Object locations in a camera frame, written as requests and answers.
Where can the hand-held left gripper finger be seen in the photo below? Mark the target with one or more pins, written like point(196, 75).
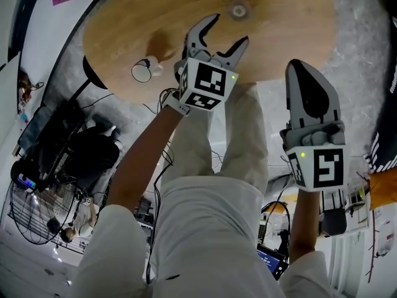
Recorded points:
point(232, 56)
point(195, 37)

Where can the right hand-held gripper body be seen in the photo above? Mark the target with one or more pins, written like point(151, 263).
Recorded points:
point(325, 166)

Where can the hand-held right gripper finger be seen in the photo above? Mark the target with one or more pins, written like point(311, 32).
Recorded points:
point(294, 104)
point(322, 101)

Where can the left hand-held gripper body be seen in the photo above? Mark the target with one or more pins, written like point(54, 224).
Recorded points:
point(207, 82)

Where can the small clear glass cup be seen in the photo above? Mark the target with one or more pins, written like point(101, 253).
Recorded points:
point(238, 10)

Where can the person's left forearm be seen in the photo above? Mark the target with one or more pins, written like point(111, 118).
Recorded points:
point(139, 166)

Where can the person's right forearm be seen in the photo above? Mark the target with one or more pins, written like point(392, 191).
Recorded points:
point(305, 222)

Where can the oval wooden table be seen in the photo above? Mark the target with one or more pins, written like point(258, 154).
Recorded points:
point(279, 26)

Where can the black slatted chair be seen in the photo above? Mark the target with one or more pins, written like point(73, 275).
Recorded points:
point(334, 219)

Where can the black white striped blanket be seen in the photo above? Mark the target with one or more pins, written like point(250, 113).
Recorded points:
point(384, 154)

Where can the person's beige trousers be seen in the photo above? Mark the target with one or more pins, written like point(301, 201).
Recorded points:
point(242, 135)

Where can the white cup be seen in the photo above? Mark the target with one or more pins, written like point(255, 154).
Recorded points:
point(141, 73)

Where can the thin brown wooden stand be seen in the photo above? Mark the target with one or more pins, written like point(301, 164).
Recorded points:
point(373, 228)

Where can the black tablet with screen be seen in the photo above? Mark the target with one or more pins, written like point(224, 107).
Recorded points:
point(271, 259)

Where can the black office chair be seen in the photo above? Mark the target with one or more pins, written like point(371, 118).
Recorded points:
point(93, 154)

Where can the person's white shirt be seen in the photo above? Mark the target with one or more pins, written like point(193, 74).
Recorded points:
point(211, 244)

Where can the white windowsill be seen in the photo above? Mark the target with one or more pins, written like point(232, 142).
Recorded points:
point(49, 36)

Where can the small brown ornament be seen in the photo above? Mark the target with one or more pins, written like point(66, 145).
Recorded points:
point(24, 87)

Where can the black monitor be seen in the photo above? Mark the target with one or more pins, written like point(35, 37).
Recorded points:
point(35, 129)

